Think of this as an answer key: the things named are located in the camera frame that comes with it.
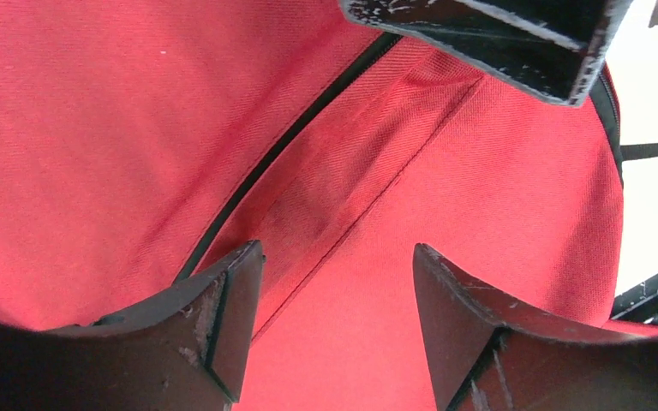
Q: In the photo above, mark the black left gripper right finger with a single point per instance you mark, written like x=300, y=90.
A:
x=487, y=350

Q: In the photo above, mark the red student backpack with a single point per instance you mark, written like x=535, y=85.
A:
x=142, y=141

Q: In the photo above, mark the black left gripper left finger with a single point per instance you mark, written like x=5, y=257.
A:
x=185, y=348

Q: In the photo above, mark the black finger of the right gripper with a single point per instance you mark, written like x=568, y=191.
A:
x=552, y=50

